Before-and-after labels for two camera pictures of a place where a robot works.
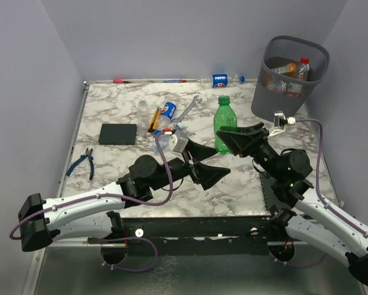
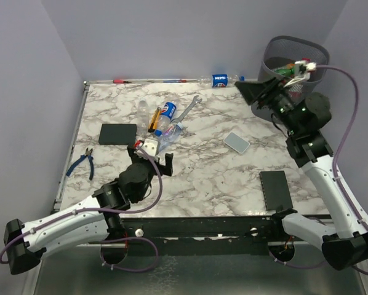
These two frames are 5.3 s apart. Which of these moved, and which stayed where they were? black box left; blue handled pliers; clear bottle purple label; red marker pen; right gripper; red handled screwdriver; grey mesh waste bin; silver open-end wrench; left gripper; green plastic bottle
Moved: left gripper; clear bottle purple label; right gripper; green plastic bottle
Stayed: red marker pen; red handled screwdriver; blue handled pliers; silver open-end wrench; grey mesh waste bin; black box left
